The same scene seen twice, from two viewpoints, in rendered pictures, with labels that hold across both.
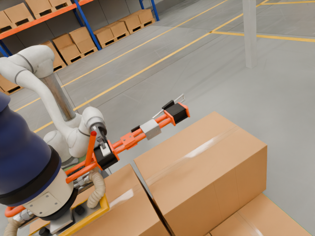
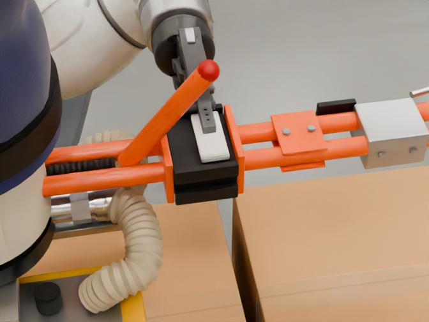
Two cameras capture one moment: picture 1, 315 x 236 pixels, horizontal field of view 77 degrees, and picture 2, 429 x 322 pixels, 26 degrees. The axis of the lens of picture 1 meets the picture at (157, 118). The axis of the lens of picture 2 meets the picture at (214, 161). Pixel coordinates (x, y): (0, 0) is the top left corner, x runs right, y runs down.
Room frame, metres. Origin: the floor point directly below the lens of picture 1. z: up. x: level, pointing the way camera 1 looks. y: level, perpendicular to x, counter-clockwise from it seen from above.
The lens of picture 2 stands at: (-0.08, 0.19, 1.97)
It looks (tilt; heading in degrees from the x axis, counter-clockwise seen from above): 46 degrees down; 4
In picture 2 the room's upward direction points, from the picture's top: straight up
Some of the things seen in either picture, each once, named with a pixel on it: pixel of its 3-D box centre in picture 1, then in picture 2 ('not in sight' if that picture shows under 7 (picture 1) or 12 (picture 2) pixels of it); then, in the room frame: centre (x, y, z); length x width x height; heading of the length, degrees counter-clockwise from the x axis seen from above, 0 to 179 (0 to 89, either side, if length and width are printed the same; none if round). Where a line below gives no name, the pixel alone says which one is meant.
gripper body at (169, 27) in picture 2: (99, 134); (186, 61); (0.78, 0.28, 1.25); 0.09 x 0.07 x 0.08; 14
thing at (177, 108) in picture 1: (176, 113); not in sight; (0.70, -0.09, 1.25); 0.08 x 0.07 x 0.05; 104
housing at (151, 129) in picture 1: (150, 129); (388, 133); (0.68, 0.05, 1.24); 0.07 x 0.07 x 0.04; 14
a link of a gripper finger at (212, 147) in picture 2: (105, 149); (209, 136); (0.63, 0.24, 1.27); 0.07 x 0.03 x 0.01; 14
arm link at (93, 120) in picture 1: (96, 127); (177, 23); (0.85, 0.30, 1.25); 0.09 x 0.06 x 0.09; 104
